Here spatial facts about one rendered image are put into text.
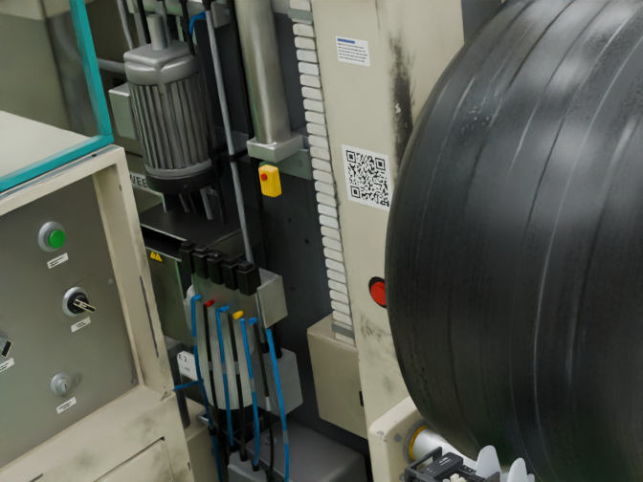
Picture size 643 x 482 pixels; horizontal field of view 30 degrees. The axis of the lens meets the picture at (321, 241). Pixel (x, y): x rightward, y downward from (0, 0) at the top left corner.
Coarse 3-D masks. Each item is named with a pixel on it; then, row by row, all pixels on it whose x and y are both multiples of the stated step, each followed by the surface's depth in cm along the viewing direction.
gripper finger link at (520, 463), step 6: (516, 462) 114; (522, 462) 114; (516, 468) 114; (522, 468) 115; (510, 474) 113; (516, 474) 114; (522, 474) 115; (528, 474) 119; (510, 480) 113; (516, 480) 114; (522, 480) 115; (528, 480) 118; (534, 480) 118
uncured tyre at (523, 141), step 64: (512, 0) 121; (576, 0) 116; (640, 0) 113; (448, 64) 123; (512, 64) 113; (576, 64) 109; (640, 64) 106; (448, 128) 114; (512, 128) 110; (576, 128) 106; (640, 128) 103; (448, 192) 112; (512, 192) 108; (576, 192) 104; (640, 192) 102; (448, 256) 112; (512, 256) 107; (576, 256) 103; (640, 256) 103; (448, 320) 114; (512, 320) 108; (576, 320) 104; (640, 320) 104; (448, 384) 118; (512, 384) 111; (576, 384) 106; (640, 384) 107; (512, 448) 117; (576, 448) 110; (640, 448) 110
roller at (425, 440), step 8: (416, 432) 148; (424, 432) 147; (432, 432) 147; (416, 440) 147; (424, 440) 147; (432, 440) 146; (440, 440) 146; (416, 448) 147; (424, 448) 146; (432, 448) 145; (448, 448) 144; (416, 456) 147; (464, 456) 143; (424, 464) 147; (464, 464) 142; (472, 464) 142
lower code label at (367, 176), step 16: (352, 160) 145; (368, 160) 143; (384, 160) 141; (352, 176) 146; (368, 176) 144; (384, 176) 142; (352, 192) 147; (368, 192) 145; (384, 192) 143; (384, 208) 145
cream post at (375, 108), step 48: (336, 0) 136; (384, 0) 131; (432, 0) 135; (336, 48) 139; (384, 48) 134; (432, 48) 137; (336, 96) 142; (384, 96) 137; (336, 144) 146; (384, 144) 140; (384, 240) 147; (384, 336) 155; (384, 384) 159
